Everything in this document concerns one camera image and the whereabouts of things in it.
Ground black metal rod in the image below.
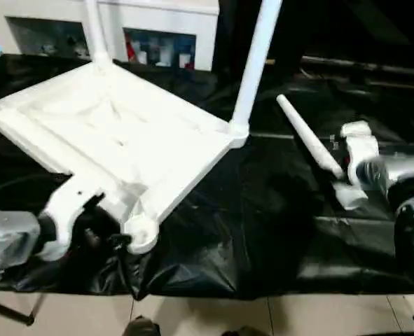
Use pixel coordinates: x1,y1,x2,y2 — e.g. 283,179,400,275
300,55,414,81

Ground white plastic table leg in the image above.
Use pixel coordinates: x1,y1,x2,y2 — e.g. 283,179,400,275
275,94,369,211
227,0,284,141
83,0,116,69

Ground white plastic table top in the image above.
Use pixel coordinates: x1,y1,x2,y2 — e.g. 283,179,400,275
0,61,250,255

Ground white glass-door cabinet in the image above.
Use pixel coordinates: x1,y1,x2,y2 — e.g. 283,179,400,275
0,0,221,73

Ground white blue carton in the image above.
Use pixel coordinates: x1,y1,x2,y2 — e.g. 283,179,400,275
157,45,172,67

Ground black right robot foot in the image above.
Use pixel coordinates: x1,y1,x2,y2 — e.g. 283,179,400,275
223,325,261,336

